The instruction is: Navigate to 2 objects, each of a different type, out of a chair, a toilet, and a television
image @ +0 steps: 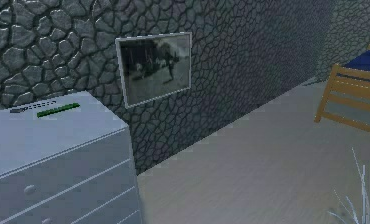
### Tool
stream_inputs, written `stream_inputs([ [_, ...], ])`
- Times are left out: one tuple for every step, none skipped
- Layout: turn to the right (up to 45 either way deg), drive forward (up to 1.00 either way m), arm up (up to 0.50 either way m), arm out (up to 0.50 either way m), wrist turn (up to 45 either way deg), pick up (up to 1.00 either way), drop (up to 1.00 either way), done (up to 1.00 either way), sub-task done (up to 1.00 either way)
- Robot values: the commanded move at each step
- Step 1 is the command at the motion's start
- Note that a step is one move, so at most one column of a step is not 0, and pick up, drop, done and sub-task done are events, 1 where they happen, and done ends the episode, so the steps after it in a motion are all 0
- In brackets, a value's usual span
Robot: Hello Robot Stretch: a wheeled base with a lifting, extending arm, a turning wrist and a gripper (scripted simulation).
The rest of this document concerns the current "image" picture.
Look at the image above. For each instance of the framed dark picture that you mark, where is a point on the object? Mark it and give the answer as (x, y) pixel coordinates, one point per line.
(155, 68)

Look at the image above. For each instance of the green flat bar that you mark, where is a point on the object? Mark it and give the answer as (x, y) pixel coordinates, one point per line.
(58, 109)

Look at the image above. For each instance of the white chest of drawers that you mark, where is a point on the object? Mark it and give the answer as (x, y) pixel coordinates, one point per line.
(59, 160)

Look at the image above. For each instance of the grey remote control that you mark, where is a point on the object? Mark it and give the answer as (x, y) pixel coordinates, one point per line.
(32, 106)

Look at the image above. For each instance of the wooden bed with blue cover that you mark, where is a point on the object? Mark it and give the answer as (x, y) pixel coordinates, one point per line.
(351, 95)

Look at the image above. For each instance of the pale spiky house plant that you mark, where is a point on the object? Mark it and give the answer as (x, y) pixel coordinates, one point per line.
(361, 200)

